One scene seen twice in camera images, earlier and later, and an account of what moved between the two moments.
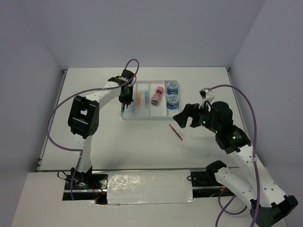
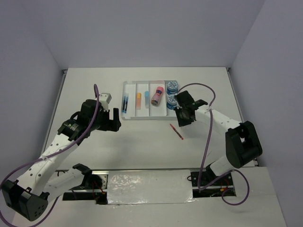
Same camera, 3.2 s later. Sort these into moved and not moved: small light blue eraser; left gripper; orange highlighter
Moved: left gripper
Not moved: small light blue eraser; orange highlighter
